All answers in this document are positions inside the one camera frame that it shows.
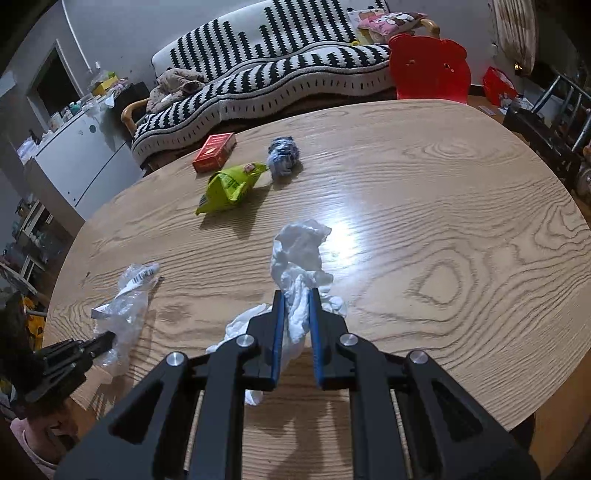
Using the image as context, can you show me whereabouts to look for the crumpled blue white wrapper ball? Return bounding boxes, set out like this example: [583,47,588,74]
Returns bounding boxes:
[267,137,303,181]

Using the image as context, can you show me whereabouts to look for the metal tube chair frame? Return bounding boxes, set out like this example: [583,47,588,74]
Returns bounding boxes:
[531,71,591,153]

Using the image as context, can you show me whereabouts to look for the person's left forearm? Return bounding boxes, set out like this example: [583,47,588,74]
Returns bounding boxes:
[9,401,77,474]

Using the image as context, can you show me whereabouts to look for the yellow plastic object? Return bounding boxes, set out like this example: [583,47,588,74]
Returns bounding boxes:
[23,298,47,347]

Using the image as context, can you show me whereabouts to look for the beige patterned curtain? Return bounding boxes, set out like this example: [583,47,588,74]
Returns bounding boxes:
[492,0,539,77]

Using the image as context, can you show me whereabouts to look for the red paper bag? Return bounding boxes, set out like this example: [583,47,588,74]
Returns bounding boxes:
[482,67,519,107]

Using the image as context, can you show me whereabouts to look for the red cigarette box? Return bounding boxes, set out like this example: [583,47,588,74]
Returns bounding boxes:
[192,132,237,174]

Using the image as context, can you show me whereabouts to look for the white tissue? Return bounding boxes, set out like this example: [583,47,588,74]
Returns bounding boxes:
[205,219,348,407]

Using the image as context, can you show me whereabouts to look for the white cabinet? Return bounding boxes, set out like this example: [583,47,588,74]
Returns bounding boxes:
[23,108,144,220]

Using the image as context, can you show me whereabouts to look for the black side table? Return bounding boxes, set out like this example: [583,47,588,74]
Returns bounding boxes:
[113,82,151,112]

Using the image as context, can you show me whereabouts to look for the black chair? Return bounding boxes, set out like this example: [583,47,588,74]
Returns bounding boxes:
[503,108,583,185]

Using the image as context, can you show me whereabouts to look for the clear plastic bag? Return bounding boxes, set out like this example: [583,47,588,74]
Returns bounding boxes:
[91,262,161,377]

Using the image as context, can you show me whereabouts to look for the white storage shelf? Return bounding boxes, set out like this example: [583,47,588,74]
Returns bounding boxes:
[0,194,61,287]

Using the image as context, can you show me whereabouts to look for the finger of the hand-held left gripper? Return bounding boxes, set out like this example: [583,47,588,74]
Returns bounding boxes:
[25,330,116,403]

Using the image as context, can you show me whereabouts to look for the red plastic chair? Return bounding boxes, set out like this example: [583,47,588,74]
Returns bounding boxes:
[388,33,472,104]

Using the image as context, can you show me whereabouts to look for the wooden frame sofa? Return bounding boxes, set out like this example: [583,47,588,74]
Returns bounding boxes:
[121,0,441,174]

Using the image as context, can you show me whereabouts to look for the black white striped sofa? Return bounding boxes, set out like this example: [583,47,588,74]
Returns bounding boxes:
[131,0,398,162]

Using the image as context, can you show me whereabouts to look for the brown crumpled cloth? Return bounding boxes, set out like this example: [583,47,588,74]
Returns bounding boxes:
[147,68,206,114]

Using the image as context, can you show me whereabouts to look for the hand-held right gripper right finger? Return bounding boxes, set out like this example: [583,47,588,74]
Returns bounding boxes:
[308,287,541,480]

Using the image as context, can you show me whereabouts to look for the green snack bag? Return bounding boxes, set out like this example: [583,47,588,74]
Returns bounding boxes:
[195,161,269,216]

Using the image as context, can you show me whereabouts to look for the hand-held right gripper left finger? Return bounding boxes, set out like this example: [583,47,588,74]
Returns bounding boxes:
[54,288,286,480]

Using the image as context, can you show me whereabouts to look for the pink printed cushion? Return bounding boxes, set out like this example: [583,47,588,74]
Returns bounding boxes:
[358,10,428,35]

